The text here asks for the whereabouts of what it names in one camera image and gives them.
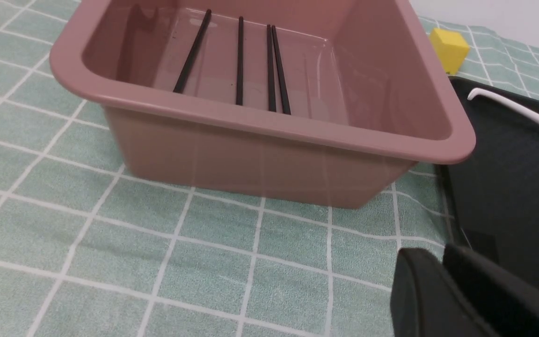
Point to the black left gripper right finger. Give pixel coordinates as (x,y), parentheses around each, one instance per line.
(508,304)

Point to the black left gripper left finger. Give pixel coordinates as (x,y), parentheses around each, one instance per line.
(426,302)

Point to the black plastic tray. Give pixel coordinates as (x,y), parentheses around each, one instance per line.
(495,192)

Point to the white spoon at tray top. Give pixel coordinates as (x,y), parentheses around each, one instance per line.
(514,106)

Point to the pink plastic bin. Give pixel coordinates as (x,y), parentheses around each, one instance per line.
(369,99)

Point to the black chopstick in bin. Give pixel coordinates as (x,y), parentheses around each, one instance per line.
(286,109)
(192,55)
(240,62)
(270,73)

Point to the yellow cube block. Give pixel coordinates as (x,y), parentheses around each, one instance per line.
(451,49)

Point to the black chopstick leftmost in bin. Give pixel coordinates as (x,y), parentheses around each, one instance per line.
(192,55)

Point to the green checkered tablecloth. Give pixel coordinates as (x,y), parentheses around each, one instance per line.
(87,249)

